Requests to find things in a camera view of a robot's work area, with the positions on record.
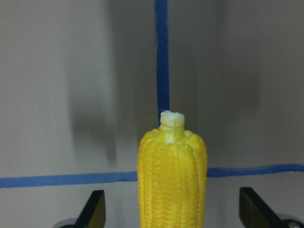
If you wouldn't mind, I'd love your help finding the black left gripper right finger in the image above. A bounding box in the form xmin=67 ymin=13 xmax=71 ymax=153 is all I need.
xmin=238 ymin=187 xmax=282 ymax=228

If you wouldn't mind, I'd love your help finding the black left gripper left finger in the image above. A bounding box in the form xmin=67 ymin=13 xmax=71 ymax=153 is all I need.
xmin=74 ymin=190 xmax=106 ymax=228

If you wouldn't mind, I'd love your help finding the yellow plastic corn cob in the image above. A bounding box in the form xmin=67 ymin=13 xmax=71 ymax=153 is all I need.
xmin=137 ymin=110 xmax=208 ymax=228

